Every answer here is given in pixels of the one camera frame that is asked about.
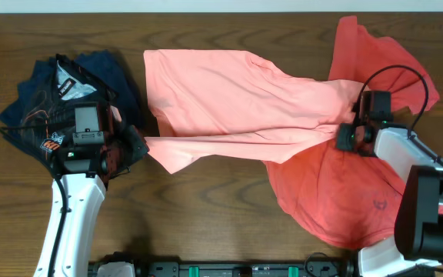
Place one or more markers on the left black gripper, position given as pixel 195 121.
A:
pixel 130 144

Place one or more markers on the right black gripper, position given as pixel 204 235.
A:
pixel 341 141

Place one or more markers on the light coral pink shirt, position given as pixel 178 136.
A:
pixel 237 104

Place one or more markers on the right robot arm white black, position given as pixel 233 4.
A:
pixel 416 247

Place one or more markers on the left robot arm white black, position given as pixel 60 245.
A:
pixel 80 180

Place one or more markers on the red t-shirt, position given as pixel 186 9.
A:
pixel 344 199

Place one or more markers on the black orange printed folded shirt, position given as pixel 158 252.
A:
pixel 49 115

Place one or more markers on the navy blue folded shirt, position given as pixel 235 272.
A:
pixel 126 108

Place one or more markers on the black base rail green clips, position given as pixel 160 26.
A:
pixel 317 264

